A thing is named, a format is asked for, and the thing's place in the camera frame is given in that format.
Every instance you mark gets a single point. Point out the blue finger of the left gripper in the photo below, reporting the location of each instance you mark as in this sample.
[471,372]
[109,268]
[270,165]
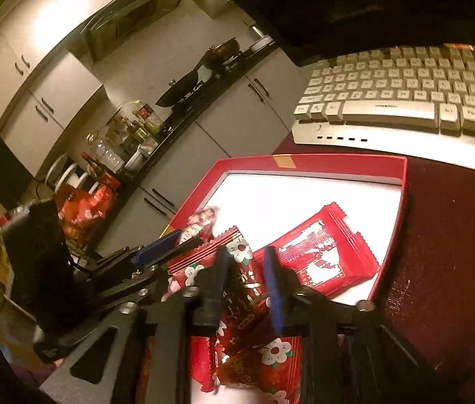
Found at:
[152,252]

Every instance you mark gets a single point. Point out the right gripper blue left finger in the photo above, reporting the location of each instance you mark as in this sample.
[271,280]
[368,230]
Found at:
[211,282]

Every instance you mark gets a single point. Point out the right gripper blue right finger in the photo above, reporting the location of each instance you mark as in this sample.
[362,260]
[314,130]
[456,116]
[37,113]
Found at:
[281,283]

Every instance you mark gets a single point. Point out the red flower snack packet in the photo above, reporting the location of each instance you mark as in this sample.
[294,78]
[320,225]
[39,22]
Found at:
[245,353]

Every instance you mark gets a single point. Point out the long red snack packet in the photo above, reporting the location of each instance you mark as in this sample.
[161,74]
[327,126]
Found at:
[326,254]

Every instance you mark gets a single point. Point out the white pink snack packet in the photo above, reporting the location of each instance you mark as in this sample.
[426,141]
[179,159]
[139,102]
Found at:
[199,225]

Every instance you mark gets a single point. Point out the red gift box tray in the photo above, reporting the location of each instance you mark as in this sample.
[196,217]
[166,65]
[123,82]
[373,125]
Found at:
[267,196]

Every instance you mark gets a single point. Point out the red snack bags pile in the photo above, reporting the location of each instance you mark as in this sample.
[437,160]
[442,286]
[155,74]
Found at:
[81,213]

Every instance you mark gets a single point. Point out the dark red sauce bottle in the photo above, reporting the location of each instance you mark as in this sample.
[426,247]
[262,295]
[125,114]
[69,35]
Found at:
[102,172]

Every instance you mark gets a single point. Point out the white bowl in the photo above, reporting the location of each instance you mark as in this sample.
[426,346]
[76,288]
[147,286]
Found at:
[135,162]

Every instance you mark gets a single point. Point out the clear oil bottle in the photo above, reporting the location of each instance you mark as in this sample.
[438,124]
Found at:
[101,150]

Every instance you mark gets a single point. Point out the black wok pan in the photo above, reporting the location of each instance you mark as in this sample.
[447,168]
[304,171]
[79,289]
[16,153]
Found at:
[178,90]

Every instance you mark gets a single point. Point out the dark red tablecloth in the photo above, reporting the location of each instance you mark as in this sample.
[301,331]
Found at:
[427,287]

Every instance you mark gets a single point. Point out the beige computer keyboard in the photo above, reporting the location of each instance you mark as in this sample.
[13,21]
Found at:
[412,100]

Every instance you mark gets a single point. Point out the range hood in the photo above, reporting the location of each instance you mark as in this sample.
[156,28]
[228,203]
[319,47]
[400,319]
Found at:
[118,20]

